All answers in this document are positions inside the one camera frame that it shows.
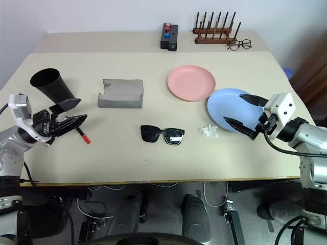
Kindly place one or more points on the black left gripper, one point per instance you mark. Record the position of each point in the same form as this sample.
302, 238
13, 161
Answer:
43, 122

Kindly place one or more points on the black metal stand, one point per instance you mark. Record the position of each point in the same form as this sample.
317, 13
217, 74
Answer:
233, 222

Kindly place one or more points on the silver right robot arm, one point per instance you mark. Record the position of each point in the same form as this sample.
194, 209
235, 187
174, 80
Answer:
309, 143

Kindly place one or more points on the dark-rimmed clear eyeglasses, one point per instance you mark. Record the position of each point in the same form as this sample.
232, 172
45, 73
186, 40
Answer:
238, 46

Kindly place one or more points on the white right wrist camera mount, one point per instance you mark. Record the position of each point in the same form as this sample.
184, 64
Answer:
282, 107

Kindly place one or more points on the plain black box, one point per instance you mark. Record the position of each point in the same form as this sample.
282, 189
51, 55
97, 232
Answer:
173, 38

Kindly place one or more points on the blue plate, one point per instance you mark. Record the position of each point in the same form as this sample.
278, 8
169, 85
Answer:
230, 107

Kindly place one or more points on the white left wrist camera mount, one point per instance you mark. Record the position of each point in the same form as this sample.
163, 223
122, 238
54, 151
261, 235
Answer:
19, 109

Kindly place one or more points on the black pen with red cap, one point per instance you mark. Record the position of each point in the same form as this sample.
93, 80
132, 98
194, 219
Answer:
85, 137

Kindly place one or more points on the brown wooden furniture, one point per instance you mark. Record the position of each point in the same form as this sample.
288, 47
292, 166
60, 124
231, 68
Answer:
311, 89

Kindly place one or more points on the brown wooden peg rack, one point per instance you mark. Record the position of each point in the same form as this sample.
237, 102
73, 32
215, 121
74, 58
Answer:
212, 39

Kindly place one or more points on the grey glasses case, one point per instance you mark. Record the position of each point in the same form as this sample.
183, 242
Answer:
120, 94

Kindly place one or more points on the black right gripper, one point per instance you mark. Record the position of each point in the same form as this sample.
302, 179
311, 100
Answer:
265, 122

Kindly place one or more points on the black plastic cup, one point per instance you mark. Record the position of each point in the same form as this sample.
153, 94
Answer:
55, 85

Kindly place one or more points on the crumpled white paper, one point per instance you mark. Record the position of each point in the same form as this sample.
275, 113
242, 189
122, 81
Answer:
209, 131

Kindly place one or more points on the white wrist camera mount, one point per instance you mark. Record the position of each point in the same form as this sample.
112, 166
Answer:
282, 107
19, 109

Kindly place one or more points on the black sunglasses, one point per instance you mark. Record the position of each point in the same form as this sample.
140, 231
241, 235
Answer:
153, 132

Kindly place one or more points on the blue plastic container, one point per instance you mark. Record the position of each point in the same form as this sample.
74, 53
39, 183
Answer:
288, 72

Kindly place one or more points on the pink plate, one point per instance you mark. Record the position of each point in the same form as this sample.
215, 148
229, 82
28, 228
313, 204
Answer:
191, 83

